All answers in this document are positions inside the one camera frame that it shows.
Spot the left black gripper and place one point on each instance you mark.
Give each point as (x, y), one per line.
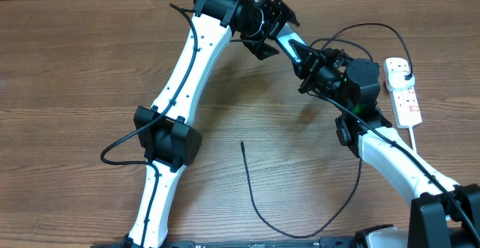
(277, 13)

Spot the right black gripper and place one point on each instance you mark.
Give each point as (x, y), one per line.
(303, 69)

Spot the blue screen smartphone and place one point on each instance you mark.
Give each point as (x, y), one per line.
(292, 45)

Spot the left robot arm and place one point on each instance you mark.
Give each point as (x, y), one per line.
(166, 129)

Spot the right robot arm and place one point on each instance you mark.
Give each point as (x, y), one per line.
(443, 213)

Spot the white power strip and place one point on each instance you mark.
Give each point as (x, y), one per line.
(404, 103)

